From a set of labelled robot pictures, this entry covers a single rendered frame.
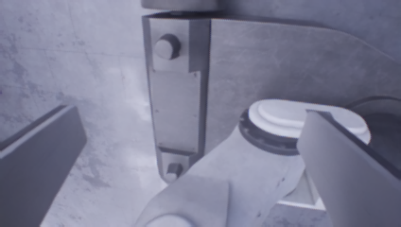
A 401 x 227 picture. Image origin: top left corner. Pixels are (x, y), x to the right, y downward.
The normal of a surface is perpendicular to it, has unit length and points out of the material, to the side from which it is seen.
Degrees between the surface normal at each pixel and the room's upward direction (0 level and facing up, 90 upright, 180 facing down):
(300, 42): 0
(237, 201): 90
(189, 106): 0
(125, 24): 0
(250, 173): 90
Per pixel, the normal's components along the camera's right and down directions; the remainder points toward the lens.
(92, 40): -0.20, 0.51
